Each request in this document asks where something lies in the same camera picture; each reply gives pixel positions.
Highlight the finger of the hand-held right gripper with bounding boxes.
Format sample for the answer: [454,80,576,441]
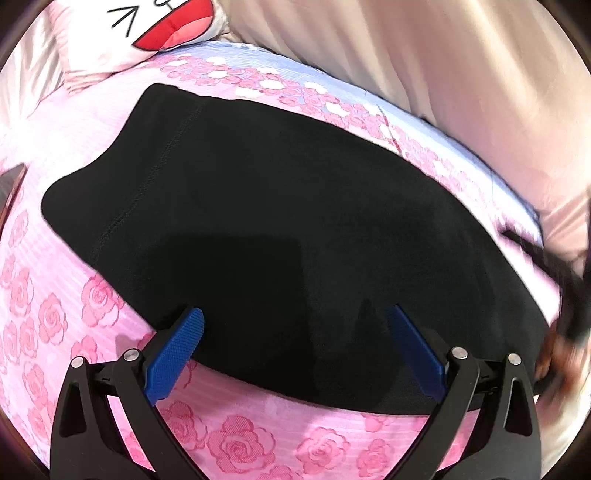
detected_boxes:
[501,229,583,301]

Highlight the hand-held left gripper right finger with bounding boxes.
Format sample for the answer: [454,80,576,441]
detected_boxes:
[385,304,542,480]

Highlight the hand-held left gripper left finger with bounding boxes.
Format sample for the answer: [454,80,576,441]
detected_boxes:
[50,307,205,480]

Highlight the black pants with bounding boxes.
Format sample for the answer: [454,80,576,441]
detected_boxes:
[41,83,561,416]

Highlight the pink floral bedsheet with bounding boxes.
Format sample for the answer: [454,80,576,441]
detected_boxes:
[0,41,557,480]

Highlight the dark smartphone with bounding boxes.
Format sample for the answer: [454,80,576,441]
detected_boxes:
[0,164,27,220]

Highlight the beige curtain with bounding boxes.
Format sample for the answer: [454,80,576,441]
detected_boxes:
[217,0,591,462]

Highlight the white cartoon face pillow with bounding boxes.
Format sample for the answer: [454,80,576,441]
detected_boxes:
[48,0,232,93]

